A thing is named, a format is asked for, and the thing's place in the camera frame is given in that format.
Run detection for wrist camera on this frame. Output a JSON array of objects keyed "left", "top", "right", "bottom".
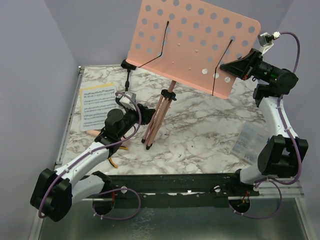
[
  {"left": 115, "top": 91, "right": 137, "bottom": 110},
  {"left": 257, "top": 31, "right": 281, "bottom": 55}
]

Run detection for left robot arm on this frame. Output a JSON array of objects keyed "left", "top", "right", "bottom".
[{"left": 30, "top": 103, "right": 156, "bottom": 222}]

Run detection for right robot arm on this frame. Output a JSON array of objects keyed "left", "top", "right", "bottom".
[{"left": 220, "top": 49, "right": 309, "bottom": 196}]

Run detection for sheet music paper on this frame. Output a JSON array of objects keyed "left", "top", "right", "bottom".
[{"left": 79, "top": 83, "right": 118, "bottom": 132}]

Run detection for yellow handled pliers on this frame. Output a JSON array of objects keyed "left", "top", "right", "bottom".
[{"left": 108, "top": 145, "right": 129, "bottom": 169}]

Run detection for clear plastic compartment box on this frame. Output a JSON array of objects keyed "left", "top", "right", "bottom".
[{"left": 230, "top": 122, "right": 269, "bottom": 165}]

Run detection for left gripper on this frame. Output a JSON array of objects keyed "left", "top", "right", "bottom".
[{"left": 118, "top": 103, "right": 155, "bottom": 139}]

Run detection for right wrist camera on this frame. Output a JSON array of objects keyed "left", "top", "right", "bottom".
[{"left": 257, "top": 31, "right": 281, "bottom": 55}]

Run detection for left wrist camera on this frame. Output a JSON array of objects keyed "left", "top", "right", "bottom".
[{"left": 115, "top": 91, "right": 137, "bottom": 110}]

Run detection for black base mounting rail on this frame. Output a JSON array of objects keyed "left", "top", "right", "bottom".
[{"left": 96, "top": 173, "right": 259, "bottom": 209}]

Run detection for black microphone desk stand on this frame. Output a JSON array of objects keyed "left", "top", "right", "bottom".
[{"left": 120, "top": 59, "right": 137, "bottom": 92}]

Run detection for pink perforated music stand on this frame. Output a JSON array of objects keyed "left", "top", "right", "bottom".
[{"left": 126, "top": 0, "right": 261, "bottom": 148}]

